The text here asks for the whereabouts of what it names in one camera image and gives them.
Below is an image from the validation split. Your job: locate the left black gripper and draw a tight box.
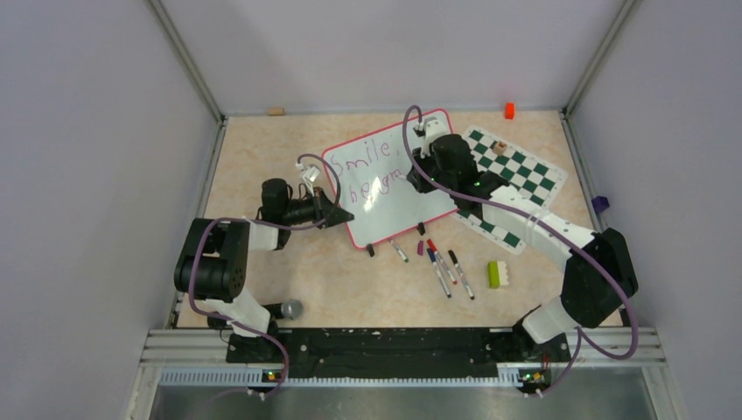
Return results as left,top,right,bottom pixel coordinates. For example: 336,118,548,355
283,187,354,229

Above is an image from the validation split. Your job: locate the pink framed whiteboard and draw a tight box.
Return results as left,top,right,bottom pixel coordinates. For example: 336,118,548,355
321,122,456,250

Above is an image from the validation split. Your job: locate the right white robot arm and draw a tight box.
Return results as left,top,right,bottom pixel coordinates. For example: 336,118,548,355
407,129,638,361

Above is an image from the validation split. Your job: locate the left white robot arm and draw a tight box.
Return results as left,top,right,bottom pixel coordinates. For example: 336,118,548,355
174,178,354,362

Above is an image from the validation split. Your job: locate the green whiteboard marker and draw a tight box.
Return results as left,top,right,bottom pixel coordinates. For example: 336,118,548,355
388,239,409,263

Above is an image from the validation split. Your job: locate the red whiteboard marker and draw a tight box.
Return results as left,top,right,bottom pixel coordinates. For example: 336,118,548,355
426,239,458,284

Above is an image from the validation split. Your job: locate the blue whiteboard marker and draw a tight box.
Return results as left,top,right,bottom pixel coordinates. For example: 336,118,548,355
426,248,452,298

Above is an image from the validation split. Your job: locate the black whiteboard marker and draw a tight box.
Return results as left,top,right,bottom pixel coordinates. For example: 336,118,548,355
447,249,475,300

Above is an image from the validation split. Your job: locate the wooden cube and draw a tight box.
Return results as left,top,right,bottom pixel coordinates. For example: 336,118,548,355
492,142,508,156

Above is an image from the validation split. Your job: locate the orange block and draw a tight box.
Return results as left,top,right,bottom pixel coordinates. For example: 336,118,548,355
503,101,516,120

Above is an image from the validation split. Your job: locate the green white chessboard mat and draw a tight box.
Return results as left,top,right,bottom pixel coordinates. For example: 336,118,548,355
453,125,568,255

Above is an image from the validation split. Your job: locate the black grey microphone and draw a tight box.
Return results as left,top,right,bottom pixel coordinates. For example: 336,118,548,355
206,298,305,331

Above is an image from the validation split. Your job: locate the green white toy brick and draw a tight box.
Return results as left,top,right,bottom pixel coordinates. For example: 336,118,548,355
486,261,509,290

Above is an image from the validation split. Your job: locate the purple block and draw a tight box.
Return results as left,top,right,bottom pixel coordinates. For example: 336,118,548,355
591,196,611,214

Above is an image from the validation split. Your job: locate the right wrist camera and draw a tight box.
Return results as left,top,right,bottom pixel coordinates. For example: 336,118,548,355
413,117,449,146

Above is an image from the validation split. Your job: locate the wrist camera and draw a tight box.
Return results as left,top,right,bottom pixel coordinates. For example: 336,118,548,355
413,117,449,146
296,163,320,190

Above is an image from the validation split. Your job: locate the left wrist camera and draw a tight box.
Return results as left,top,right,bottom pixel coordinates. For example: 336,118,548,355
296,163,320,190

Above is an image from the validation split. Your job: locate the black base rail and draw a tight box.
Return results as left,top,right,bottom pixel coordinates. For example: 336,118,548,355
226,327,571,379

